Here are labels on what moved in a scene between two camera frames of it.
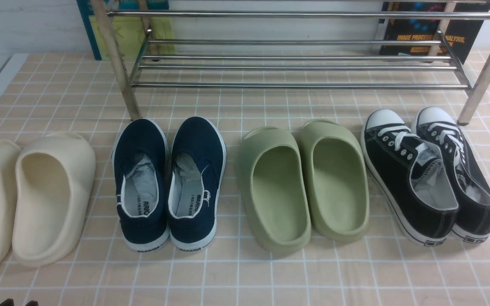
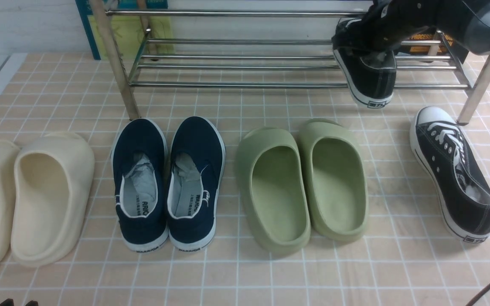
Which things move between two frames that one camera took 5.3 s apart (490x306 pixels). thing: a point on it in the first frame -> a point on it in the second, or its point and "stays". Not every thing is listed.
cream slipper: [54, 175] stays
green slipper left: [274, 189] stays
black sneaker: [411, 176] -> [370, 75]
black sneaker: [479, 207] stays
